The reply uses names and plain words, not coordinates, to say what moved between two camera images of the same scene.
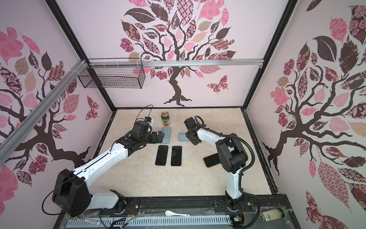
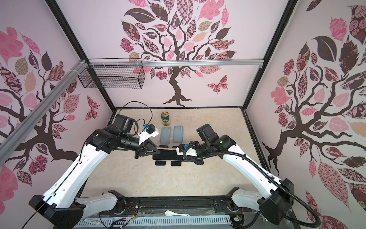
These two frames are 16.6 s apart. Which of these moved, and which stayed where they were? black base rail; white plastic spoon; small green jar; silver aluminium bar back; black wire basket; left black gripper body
Moved: left black gripper body
Stayed: black base rail; silver aluminium bar back; white plastic spoon; small green jar; black wire basket
